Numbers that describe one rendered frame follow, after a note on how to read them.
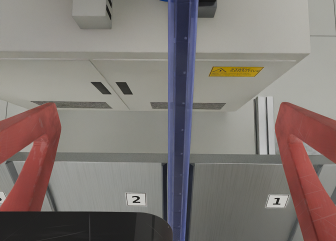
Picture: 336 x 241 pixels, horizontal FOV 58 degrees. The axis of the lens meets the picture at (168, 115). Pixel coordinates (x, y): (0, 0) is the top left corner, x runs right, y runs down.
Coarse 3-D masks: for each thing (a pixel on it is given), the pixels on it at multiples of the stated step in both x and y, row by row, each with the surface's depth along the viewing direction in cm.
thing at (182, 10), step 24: (168, 0) 14; (192, 0) 14; (168, 24) 14; (192, 24) 14; (168, 48) 15; (192, 48) 15; (168, 72) 16; (192, 72) 16; (168, 96) 17; (192, 96) 17; (168, 120) 18; (168, 144) 19; (168, 168) 20; (168, 192) 21; (168, 216) 23
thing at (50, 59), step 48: (0, 0) 49; (48, 0) 48; (144, 0) 48; (240, 0) 48; (288, 0) 48; (0, 48) 47; (48, 48) 47; (96, 48) 47; (144, 48) 47; (240, 48) 47; (288, 48) 47; (0, 96) 80; (48, 96) 80; (96, 96) 79; (144, 96) 78; (240, 96) 77
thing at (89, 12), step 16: (80, 0) 44; (96, 0) 44; (112, 0) 48; (208, 0) 44; (80, 16) 43; (96, 16) 43; (208, 16) 47; (272, 96) 76; (256, 112) 77; (272, 112) 76; (256, 128) 77; (272, 128) 75; (256, 144) 77; (272, 144) 74
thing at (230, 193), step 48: (0, 192) 24; (48, 192) 23; (96, 192) 23; (144, 192) 23; (192, 192) 23; (240, 192) 23; (288, 192) 23; (192, 240) 27; (240, 240) 27; (288, 240) 26
